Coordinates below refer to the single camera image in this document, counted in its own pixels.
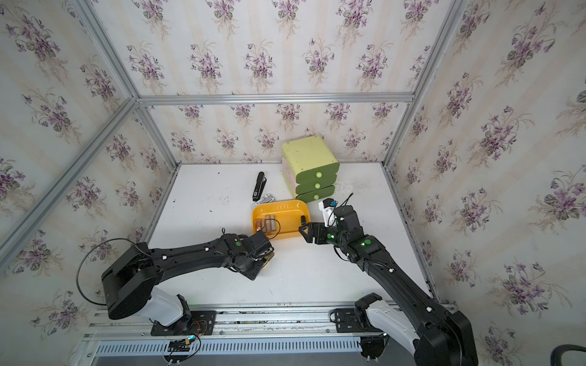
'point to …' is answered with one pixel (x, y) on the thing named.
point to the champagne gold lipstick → (263, 225)
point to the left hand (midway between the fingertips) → (257, 273)
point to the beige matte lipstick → (268, 223)
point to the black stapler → (260, 183)
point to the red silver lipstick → (258, 223)
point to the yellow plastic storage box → (281, 219)
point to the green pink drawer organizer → (310, 168)
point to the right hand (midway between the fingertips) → (310, 229)
